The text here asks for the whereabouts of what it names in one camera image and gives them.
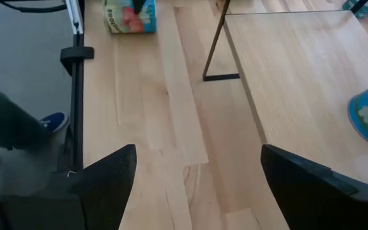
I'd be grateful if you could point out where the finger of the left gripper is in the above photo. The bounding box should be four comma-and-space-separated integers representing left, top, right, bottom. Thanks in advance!
132, 0, 147, 15

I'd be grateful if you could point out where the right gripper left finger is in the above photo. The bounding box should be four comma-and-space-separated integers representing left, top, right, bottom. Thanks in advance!
0, 143, 138, 230

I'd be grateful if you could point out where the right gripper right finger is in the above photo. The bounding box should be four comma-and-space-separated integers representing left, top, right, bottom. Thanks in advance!
260, 143, 368, 230

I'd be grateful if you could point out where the wooden shelf with black legs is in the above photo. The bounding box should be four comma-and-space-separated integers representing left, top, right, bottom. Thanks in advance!
202, 0, 368, 189

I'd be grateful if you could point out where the silver aluminium profile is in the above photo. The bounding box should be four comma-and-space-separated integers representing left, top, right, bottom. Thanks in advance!
65, 0, 84, 35

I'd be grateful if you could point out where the person's shoe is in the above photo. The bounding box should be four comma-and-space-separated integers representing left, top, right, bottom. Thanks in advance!
38, 111, 70, 134

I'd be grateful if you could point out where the person's leg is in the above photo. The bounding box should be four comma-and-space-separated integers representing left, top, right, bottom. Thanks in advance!
0, 88, 50, 151

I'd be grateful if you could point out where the black frame clamp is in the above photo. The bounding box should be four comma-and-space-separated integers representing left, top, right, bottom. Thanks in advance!
59, 45, 95, 77

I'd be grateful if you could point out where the thick black cable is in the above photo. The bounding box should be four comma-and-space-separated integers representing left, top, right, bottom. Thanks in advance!
0, 0, 67, 14

